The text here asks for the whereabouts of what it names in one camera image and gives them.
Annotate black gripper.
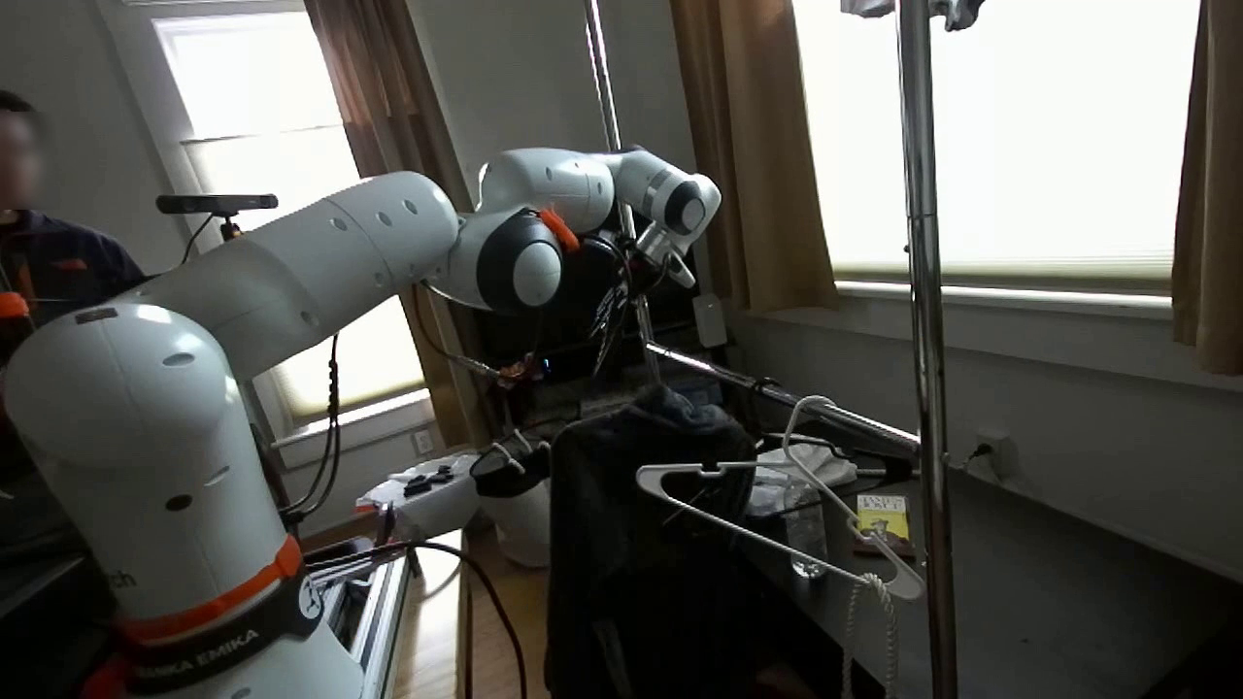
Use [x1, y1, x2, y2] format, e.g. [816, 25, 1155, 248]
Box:
[587, 248, 660, 346]

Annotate black robe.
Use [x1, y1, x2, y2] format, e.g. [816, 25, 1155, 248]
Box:
[540, 384, 790, 699]

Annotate white plastic hanger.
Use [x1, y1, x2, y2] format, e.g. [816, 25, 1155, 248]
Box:
[635, 390, 928, 605]

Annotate tan curtain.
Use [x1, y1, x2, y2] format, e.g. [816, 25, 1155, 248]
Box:
[667, 0, 842, 316]
[1168, 0, 1243, 380]

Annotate white bucket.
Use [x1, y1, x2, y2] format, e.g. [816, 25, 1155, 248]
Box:
[490, 480, 561, 577]

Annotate white crumpled cloth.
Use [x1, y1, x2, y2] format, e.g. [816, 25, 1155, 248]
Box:
[748, 434, 865, 521]

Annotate white button control box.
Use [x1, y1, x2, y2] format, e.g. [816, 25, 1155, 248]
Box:
[355, 447, 486, 546]

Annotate metal garment rack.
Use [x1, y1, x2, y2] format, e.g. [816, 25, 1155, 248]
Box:
[580, 0, 987, 699]

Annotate yellow label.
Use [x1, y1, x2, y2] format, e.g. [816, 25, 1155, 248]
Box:
[852, 494, 914, 546]

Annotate narrow bright window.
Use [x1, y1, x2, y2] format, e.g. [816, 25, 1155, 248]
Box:
[152, 14, 431, 423]

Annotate wide bright window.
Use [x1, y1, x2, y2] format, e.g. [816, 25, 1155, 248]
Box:
[790, 0, 1208, 297]

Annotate person in dark jacket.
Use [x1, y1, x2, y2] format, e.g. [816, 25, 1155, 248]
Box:
[0, 87, 148, 364]

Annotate small white wall box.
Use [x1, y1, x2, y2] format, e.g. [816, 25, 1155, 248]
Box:
[688, 293, 729, 353]

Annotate black base cable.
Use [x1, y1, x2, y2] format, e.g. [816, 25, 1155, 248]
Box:
[286, 325, 344, 521]

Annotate black floor cable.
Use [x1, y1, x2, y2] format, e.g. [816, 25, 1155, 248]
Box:
[405, 536, 534, 699]

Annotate white wall outlet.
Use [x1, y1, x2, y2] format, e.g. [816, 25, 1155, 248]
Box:
[970, 429, 1020, 485]

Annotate black camera on tripod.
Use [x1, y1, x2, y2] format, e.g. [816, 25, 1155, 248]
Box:
[152, 191, 285, 248]

